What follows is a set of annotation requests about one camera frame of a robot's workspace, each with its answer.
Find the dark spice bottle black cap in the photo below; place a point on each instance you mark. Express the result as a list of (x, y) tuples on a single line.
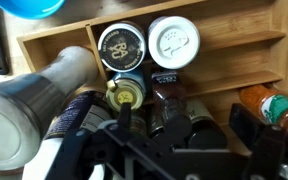
[(169, 100)]

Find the small jar with white lid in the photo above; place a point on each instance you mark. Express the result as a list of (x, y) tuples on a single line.
[(174, 41)]

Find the small jar with black lid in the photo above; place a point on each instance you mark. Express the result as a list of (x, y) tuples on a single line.
[(122, 46)]

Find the salt grinder with steel top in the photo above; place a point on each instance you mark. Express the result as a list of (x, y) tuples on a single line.
[(24, 110)]

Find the wooden compartment box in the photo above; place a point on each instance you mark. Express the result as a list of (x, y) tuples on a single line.
[(237, 56)]

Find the dark blue canister white lid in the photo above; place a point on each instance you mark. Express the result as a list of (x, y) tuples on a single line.
[(84, 110)]

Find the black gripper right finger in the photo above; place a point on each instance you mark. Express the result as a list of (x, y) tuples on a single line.
[(245, 121)]

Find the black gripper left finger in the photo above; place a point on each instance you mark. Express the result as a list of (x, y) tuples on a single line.
[(125, 115)]

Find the orange spice bottle green label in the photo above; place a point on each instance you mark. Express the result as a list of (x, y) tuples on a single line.
[(267, 103)]

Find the bottle with black cap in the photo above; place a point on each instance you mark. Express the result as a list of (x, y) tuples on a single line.
[(139, 121), (204, 133)]

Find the light blue plastic bowl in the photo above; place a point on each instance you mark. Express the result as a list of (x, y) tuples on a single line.
[(27, 6)]

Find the small jar with gold lid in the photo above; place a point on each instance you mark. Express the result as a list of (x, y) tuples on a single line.
[(125, 95)]

